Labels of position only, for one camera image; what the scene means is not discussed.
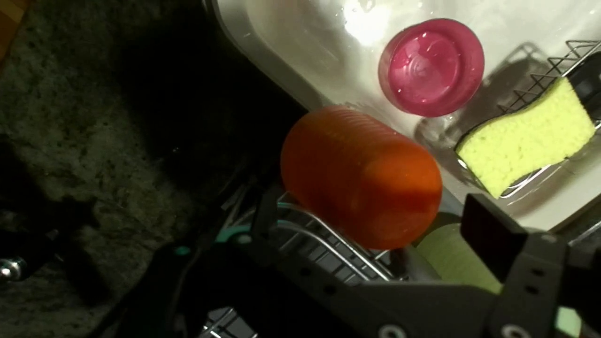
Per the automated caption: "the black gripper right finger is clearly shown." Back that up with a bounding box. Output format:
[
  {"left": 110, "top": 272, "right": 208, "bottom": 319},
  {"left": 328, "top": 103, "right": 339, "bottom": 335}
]
[{"left": 459, "top": 191, "right": 601, "bottom": 338}]

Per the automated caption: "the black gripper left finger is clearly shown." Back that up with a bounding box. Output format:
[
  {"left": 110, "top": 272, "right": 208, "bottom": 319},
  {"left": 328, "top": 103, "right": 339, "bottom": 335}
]
[{"left": 114, "top": 183, "right": 401, "bottom": 338}]

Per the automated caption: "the orange plastic cup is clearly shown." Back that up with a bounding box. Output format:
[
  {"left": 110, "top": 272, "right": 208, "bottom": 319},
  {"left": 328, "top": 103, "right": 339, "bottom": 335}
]
[{"left": 277, "top": 103, "right": 444, "bottom": 251}]

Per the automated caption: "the light green plastic cup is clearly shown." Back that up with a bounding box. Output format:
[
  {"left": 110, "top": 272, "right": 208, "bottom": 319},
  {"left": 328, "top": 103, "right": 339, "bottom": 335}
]
[{"left": 414, "top": 221, "right": 583, "bottom": 338}]

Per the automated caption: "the pink plastic cup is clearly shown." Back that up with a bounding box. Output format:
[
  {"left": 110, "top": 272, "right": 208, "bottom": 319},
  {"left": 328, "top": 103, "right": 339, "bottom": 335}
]
[{"left": 377, "top": 16, "right": 486, "bottom": 118}]

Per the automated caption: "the metal dish rack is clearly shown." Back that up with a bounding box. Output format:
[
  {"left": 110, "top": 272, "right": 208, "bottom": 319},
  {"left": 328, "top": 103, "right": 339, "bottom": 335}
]
[{"left": 198, "top": 180, "right": 439, "bottom": 338}]

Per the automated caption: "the yellow sponge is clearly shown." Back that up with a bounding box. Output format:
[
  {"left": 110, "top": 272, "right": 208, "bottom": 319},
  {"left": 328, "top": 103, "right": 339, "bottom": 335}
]
[{"left": 454, "top": 76, "right": 597, "bottom": 198}]

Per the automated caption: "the white kitchen sink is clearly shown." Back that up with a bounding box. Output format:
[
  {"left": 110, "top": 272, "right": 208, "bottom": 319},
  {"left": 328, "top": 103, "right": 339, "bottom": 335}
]
[{"left": 211, "top": 0, "right": 601, "bottom": 232}]

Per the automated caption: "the wire sponge caddy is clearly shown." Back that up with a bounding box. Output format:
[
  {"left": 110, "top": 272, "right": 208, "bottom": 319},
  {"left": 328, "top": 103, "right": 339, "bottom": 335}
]
[{"left": 414, "top": 37, "right": 601, "bottom": 208}]

